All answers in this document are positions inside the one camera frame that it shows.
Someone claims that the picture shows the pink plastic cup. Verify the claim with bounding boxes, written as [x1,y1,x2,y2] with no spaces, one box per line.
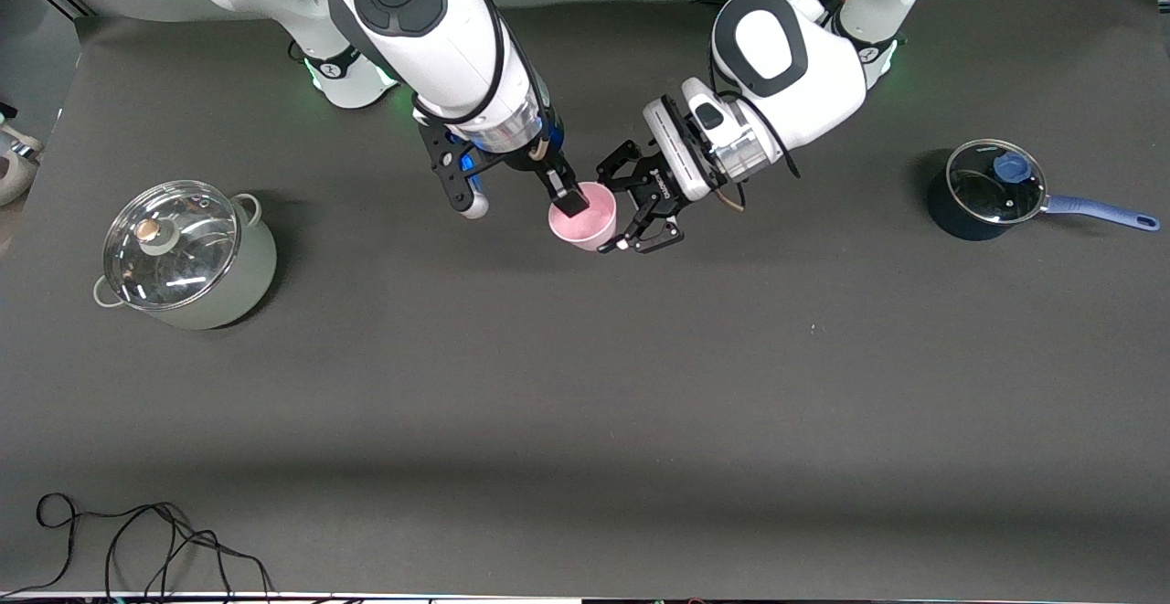
[548,181,619,252]

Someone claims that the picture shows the pale green stock pot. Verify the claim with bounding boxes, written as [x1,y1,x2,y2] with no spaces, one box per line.
[91,180,278,331]

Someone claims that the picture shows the glass saucepan lid blue knob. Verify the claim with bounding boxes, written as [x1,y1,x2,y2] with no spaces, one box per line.
[946,139,1046,224]

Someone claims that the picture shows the glass stock pot lid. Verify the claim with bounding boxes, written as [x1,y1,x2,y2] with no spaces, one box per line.
[102,180,240,311]

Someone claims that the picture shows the white beige device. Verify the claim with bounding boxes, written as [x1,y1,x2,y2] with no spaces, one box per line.
[0,106,44,207]

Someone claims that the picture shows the dark blue saucepan blue handle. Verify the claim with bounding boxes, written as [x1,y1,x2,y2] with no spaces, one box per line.
[927,138,1160,241]

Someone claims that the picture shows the thin black loose cable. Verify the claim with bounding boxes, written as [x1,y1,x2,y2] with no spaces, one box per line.
[0,493,275,601]

